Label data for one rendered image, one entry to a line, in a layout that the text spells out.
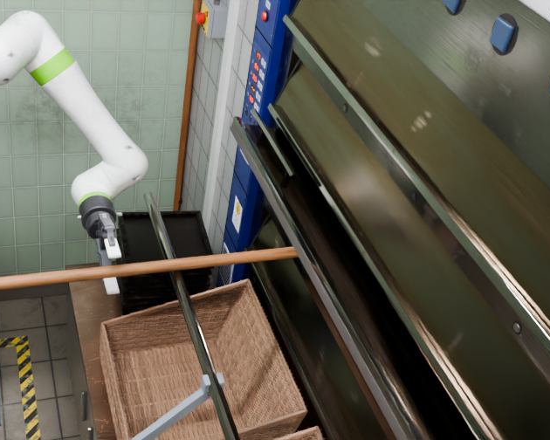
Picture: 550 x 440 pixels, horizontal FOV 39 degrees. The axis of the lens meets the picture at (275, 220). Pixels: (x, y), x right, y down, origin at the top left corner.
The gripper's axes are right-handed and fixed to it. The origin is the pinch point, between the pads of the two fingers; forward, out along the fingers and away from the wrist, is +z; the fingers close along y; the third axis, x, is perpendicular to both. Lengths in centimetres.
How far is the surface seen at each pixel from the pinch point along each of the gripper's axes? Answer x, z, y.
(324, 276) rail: -38, 36, -24
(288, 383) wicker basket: -48, 15, 36
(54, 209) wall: 0, -123, 71
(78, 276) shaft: 8.7, 1.6, -0.7
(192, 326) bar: -15.2, 20.5, 1.8
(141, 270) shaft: -6.9, 1.6, -0.7
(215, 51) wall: -53, -99, -12
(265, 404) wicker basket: -45, 11, 49
